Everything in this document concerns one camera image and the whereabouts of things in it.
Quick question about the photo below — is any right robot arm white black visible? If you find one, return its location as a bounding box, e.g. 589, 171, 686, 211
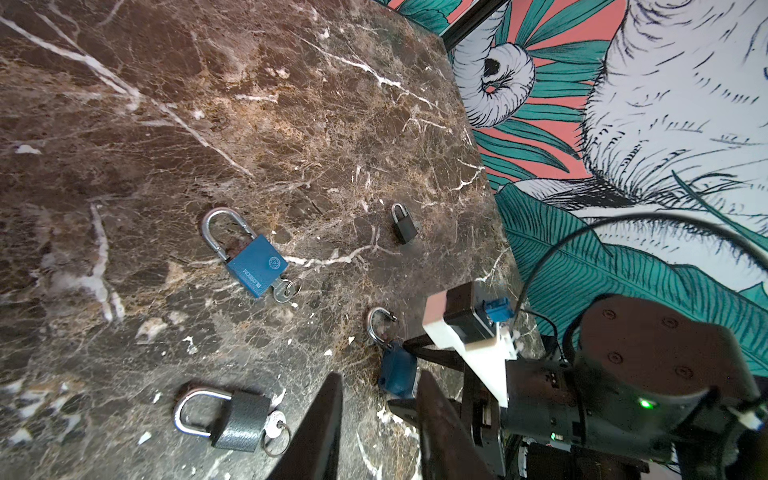
404, 295, 767, 479

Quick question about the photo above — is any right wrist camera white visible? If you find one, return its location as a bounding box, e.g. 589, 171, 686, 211
422, 281, 518, 408

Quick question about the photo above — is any dark grey padlock centre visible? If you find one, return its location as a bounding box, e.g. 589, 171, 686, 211
173, 387, 293, 458

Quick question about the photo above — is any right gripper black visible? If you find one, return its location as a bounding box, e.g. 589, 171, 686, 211
388, 334, 588, 474

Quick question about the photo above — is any small black padlock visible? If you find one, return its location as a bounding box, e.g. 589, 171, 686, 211
391, 203, 418, 244

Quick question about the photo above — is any blue padlock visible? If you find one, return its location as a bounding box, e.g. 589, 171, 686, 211
366, 306, 418, 399
200, 207, 301, 304

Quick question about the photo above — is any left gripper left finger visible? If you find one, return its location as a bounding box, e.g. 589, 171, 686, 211
268, 372, 343, 480

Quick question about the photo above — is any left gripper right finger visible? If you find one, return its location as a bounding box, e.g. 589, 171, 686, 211
416, 371, 495, 480

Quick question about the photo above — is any right black corner post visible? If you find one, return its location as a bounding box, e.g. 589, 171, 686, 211
441, 0, 507, 51

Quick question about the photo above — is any right camera black cable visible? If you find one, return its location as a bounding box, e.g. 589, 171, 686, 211
513, 211, 768, 319

